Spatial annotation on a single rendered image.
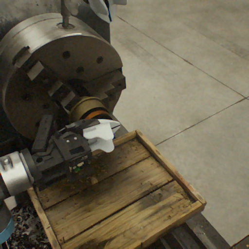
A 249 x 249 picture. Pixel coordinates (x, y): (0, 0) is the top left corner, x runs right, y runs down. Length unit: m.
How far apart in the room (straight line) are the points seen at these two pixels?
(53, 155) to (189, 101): 1.98
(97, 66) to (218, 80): 2.13
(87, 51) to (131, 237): 0.44
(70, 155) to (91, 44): 0.28
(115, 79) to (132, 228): 0.36
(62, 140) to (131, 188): 0.28
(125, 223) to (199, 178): 1.27
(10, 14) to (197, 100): 1.93
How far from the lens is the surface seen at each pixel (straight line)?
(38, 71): 0.64
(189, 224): 0.77
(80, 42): 0.69
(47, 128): 0.63
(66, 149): 0.56
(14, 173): 0.56
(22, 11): 0.81
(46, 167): 0.57
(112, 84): 0.74
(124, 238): 0.72
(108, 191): 0.78
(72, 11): 0.45
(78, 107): 0.65
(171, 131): 2.19
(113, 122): 0.63
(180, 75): 2.78
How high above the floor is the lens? 1.53
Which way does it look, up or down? 44 degrees down
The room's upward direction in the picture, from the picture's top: straight up
